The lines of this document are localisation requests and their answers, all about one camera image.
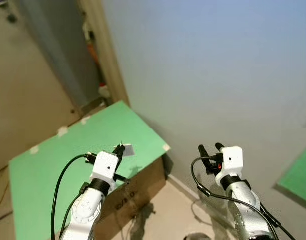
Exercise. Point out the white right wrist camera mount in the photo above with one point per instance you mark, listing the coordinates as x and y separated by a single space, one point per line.
230 162

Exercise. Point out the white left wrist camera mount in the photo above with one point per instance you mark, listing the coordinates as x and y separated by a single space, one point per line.
105 165

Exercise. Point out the wooden door frame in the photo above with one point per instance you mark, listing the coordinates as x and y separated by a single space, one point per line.
105 50

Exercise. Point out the grey door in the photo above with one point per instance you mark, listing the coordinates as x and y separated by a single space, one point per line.
58 45

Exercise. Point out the brown cardboard box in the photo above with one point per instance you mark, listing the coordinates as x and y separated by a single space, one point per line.
138 195

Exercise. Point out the large green sheet on box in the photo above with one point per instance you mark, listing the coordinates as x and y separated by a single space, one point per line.
48 170

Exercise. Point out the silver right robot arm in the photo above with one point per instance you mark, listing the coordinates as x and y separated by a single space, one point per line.
247 210

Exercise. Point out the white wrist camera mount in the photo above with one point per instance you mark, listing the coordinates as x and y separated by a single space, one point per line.
105 165
230 162

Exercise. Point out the white tape piece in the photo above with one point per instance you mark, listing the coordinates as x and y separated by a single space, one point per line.
165 148
34 149
85 120
62 132

